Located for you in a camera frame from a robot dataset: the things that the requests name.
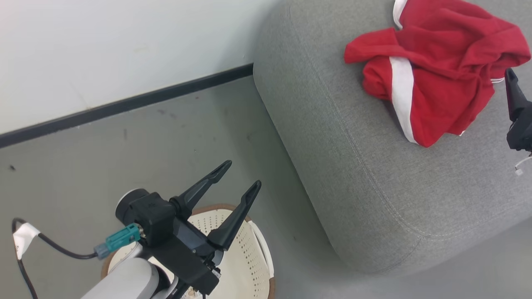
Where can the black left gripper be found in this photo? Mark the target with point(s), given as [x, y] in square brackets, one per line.
[195, 261]

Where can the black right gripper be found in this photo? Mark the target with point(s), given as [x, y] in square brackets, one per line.
[521, 137]

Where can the red and white garment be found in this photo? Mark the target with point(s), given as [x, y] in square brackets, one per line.
[449, 50]

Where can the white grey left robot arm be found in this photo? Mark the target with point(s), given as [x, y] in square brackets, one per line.
[124, 278]

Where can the white perforated laundry basket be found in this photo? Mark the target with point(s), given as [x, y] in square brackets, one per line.
[243, 265]

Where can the white tape tag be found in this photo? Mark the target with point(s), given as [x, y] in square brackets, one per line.
[24, 238]

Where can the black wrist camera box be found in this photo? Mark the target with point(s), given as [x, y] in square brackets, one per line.
[149, 216]

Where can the black wall baseboard strip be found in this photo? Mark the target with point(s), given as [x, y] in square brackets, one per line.
[124, 106]

